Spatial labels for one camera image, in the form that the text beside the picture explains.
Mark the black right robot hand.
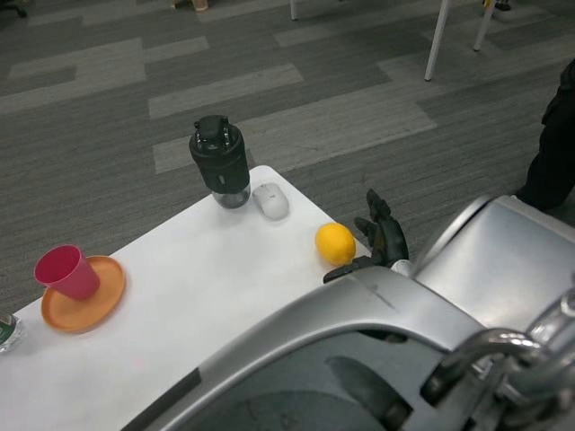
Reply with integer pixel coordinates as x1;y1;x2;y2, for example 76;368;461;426
323;188;410;284

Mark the yellow lemon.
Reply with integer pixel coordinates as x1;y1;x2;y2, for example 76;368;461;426
314;222;358;267

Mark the silver robot chest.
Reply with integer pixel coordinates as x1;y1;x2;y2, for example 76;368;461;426
119;264;486;431

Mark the white computer mouse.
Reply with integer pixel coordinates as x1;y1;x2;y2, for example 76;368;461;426
251;182;290;221

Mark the black tumbler bottle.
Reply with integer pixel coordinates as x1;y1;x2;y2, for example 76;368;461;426
188;115;252;211

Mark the person in black trousers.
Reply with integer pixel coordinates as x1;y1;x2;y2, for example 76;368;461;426
514;57;575;212

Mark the orange plate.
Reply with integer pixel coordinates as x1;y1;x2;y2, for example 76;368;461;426
40;254;127;334

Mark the red plastic cup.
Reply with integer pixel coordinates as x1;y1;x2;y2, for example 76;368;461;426
34;244;101;301

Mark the clear plastic water bottle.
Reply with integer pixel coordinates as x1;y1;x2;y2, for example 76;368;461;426
0;312;23;354

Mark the black chair base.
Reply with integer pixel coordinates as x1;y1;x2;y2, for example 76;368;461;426
0;0;28;18

